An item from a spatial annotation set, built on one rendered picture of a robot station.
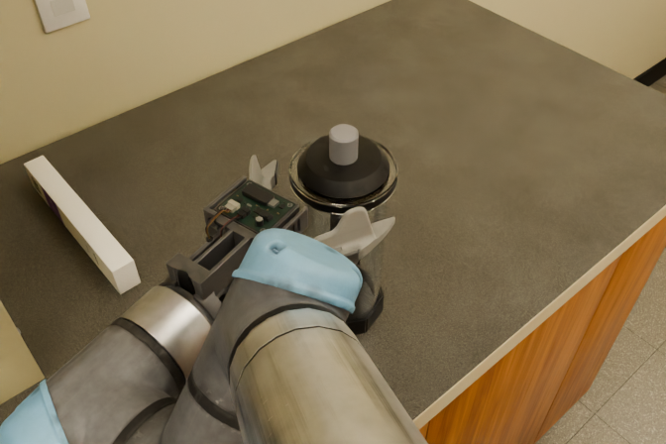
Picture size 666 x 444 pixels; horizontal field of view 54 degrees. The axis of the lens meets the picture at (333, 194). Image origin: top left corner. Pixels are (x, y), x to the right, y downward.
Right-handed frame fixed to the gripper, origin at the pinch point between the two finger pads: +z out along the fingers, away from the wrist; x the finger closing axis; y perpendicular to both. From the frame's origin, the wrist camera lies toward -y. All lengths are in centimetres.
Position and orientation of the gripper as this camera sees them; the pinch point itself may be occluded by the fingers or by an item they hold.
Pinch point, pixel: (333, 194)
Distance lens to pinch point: 65.3
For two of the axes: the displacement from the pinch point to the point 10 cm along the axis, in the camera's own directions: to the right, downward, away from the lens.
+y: 0.0, -7.2, -6.9
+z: 5.7, -5.7, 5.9
